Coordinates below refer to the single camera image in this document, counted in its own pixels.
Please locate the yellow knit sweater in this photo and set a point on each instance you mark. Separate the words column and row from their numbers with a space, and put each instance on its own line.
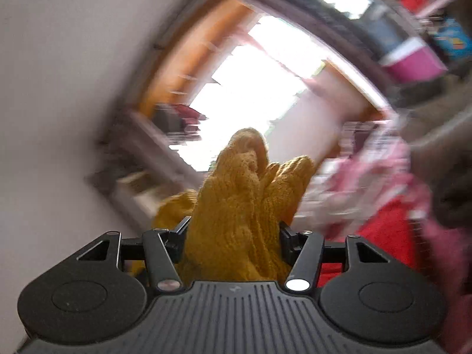
column 236, row 214

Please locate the grey folded clothes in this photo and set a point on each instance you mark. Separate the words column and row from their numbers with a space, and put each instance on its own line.
column 442, row 155

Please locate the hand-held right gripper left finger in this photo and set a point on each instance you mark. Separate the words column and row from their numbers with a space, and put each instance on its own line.
column 179, row 239

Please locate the red folded garment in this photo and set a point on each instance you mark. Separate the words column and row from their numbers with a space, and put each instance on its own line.
column 383, row 236

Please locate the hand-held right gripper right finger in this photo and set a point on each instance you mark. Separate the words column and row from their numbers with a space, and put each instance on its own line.
column 289, row 243

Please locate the pale pink curtain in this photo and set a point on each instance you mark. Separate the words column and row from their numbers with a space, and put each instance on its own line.
column 147, row 155

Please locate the pink box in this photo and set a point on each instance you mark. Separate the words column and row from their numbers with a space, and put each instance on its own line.
column 413, row 62

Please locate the wooden window frame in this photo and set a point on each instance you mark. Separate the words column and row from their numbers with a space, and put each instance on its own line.
column 177, row 55

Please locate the pink white printed cloth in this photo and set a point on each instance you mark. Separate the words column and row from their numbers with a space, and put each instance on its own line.
column 368, row 177

